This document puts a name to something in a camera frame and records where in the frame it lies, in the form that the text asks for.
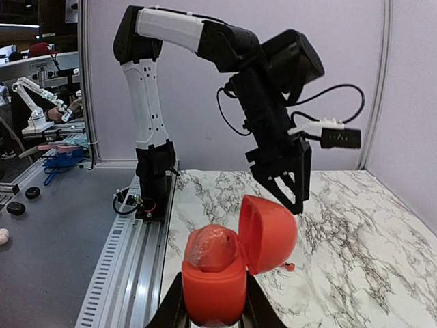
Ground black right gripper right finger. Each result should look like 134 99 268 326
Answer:
238 275 287 328

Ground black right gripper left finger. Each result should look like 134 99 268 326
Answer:
146 272 188 328

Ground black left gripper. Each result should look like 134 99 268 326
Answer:
245 137 311 215

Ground red earbud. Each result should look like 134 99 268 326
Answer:
282 262 295 272
184 224 238 273

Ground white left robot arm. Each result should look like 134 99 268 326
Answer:
113 5 324 214

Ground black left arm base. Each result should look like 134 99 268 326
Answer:
112 138 180 225

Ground aluminium front rail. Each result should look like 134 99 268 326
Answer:
76 174 177 327

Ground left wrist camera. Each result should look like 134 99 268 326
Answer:
287 119 362 149

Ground aluminium corner post right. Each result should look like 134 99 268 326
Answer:
357 0 393 170

